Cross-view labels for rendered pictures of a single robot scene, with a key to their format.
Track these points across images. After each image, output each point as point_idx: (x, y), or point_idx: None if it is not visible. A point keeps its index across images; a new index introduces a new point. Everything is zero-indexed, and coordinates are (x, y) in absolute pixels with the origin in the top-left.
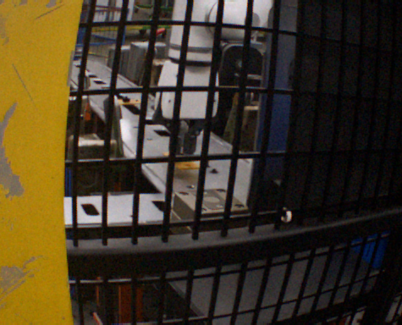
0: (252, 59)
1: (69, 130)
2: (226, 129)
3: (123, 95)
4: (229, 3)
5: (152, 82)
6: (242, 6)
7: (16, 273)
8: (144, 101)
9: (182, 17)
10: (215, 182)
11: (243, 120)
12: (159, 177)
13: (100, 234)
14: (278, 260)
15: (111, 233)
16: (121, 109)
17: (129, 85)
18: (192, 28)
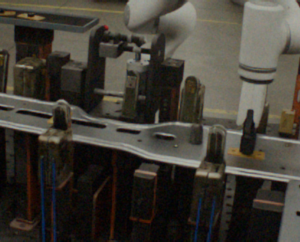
0: (162, 45)
1: (66, 167)
2: (182, 114)
3: (34, 110)
4: (298, 24)
5: (33, 87)
6: None
7: None
8: None
9: (268, 43)
10: (278, 158)
11: (198, 103)
12: (259, 171)
13: (278, 232)
14: None
15: None
16: (79, 127)
17: (3, 95)
18: (275, 52)
